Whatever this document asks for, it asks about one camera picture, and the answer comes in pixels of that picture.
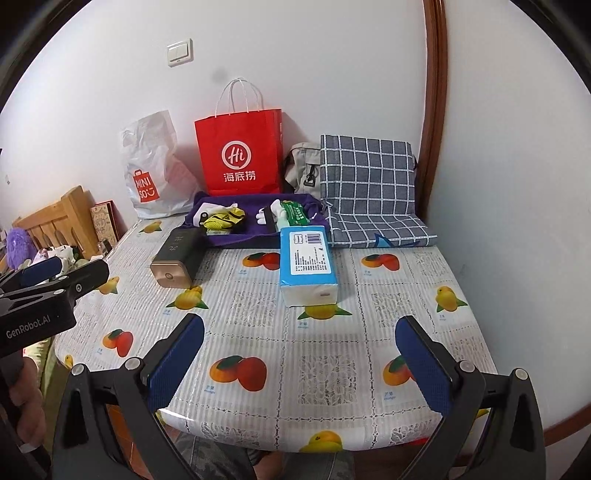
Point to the dark green gold-capped box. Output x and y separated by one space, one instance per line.
178 254

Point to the yellow and black cloth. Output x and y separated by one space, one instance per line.
221 221

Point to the small dark box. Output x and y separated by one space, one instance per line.
105 247

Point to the person's grey patterned shorts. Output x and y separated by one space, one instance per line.
217 457

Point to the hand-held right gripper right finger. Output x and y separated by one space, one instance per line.
425 364

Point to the brown wooden door frame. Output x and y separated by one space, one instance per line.
433 92

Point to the person's left hand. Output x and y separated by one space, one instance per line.
30 406

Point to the white plastic shopping bag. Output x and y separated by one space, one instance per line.
152 152

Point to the green wipes pack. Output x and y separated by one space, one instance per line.
298 213

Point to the printed white clothing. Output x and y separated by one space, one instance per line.
62 254

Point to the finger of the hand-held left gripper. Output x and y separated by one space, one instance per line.
39 270
85 279

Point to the wooden bed headboard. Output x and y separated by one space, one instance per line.
64 212

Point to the white knit glove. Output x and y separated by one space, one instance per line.
261 217

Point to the white wall light switch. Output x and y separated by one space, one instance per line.
180 52

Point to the beige canvas bag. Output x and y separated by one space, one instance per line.
300 168

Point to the yellow floral bedsheet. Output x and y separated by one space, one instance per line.
44 364

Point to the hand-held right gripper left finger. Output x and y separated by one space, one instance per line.
178 364

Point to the red paper shopping bag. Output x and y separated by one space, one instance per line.
249 129

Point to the grey checked cushion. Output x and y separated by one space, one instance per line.
369 184

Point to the brown wooden baseboard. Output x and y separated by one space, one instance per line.
568 431

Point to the purple plush toy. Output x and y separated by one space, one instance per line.
18 247

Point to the blue tissue pack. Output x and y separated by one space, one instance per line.
307 277

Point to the purple fabric storage tray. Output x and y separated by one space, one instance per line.
249 230

